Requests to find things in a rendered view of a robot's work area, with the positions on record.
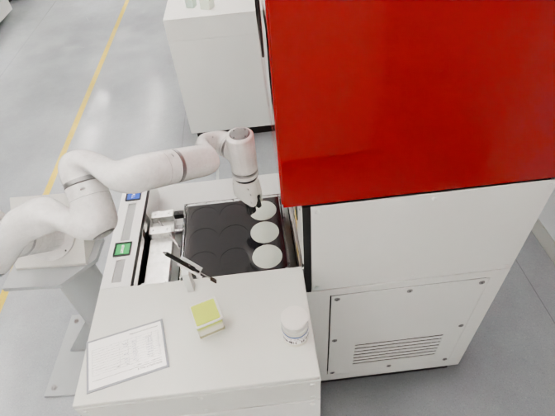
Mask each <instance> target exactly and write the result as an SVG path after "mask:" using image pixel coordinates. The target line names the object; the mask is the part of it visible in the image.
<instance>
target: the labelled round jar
mask: <svg viewBox="0 0 555 416"><path fill-rule="evenodd" d="M281 325H282V337H283V340H284V342H285V343H286V344H287V345H289V346H291V347H300V346H302V345H304V344H305V343H306V341H307V339H308V337H309V326H308V314H307V312H306V311H305V310H304V309H303V308H301V307H300V306H296V305H293V306H289V307H287V308H286V309H285V310H284V311H283V312H282V314H281Z"/></svg>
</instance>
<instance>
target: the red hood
mask: <svg viewBox="0 0 555 416"><path fill-rule="evenodd" d="M254 3H255V11H256V20H257V26H258V32H259V48H260V57H261V64H262V70H263V81H264V87H265V93H266V99H267V105H268V116H269V122H270V128H271V134H272V140H273V151H274V157H275V163H276V169H277V179H278V185H279V191H280V197H281V203H282V205H283V208H287V207H294V206H308V205H316V204H324V203H331V202H338V201H352V200H360V199H368V198H375V197H383V196H396V195H404V194H411V193H419V192H427V191H441V190H448V189H456V188H464V187H477V186H485V185H492V184H500V183H507V182H522V181H529V180H536V179H544V178H551V177H555V0H254Z"/></svg>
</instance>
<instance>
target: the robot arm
mask: <svg viewBox="0 0 555 416"><path fill-rule="evenodd" d="M219 155H220V156H222V157H224V158H226V159H227V160H228V161H229V162H230V166H231V172H232V176H233V178H232V182H233V190H234V194H235V196H236V197H237V198H238V199H240V200H241V201H242V202H243V203H244V204H245V205H246V207H245V208H246V212H247V214H248V215H252V214H253V213H255V212H256V207H258V208H260V207H261V206H262V204H261V201H262V200H263V193H262V189H261V186H260V182H259V178H258V174H259V169H258V162H257V155H256V148H255V142H254V132H253V131H252V130H251V129H249V128H246V127H236V128H234V129H231V130H229V131H228V132H226V131H222V130H218V131H211V132H206V133H203V134H201V135H200V136H199V137H198V138H197V141H196V144H195V145H194V146H187V147H182V148H176V149H166V150H160V151H155V152H149V153H144V154H137V155H134V156H130V157H128V158H124V159H121V160H114V159H112V158H108V157H107V156H104V155H102V154H99V153H96V152H93V151H90V150H86V149H75V150H71V151H68V152H66V154H64V155H63V156H62V157H61V158H60V160H59V163H58V173H59V178H60V181H61V183H62V186H63V188H64V192H65V195H66V196H67V199H68V202H69V206H70V208H69V207H67V206H66V205H64V204H63V203H61V202H60V201H57V200H56V199H54V198H51V197H44V196H43V197H37V198H33V199H31V200H29V201H26V202H24V203H22V204H20V205H19V206H16V207H14V208H13V209H11V210H10V211H9V212H7V213H6V214H5V213H4V212H2V211H1V210H0V277H2V276H3V275H5V274H6V273H7V272H8V271H9V270H10V269H11V268H12V266H13V265H14V263H15V262H16V260H17V259H18V258H20V257H25V256H29V255H32V256H34V257H35V258H38V259H40V260H44V261H53V260H57V259H60V258H62V257H64V256H65V255H66V254H67V253H68V252H69V251H70V250H71V248H72V247H73V245H74V241H75V238H76V239H83V240H97V239H102V238H104V237H107V236H108V235H109V234H111V233H112V232H113V230H114V229H115V228H116V226H117V222H118V215H117V212H116V207H115V204H114V201H113V199H112V196H111V193H110V190H109V188H110V189H112V190H113V191H118V192H120V193H125V194H136V193H141V192H144V191H149V190H153V189H156V188H160V187H166V186H169V185H173V184H177V183H180V182H186V181H190V180H192V179H196V178H199V177H205V176H208V175H211V174H213V173H214V172H215V171H216V170H217V169H218V167H219V166H220V158H219Z"/></svg>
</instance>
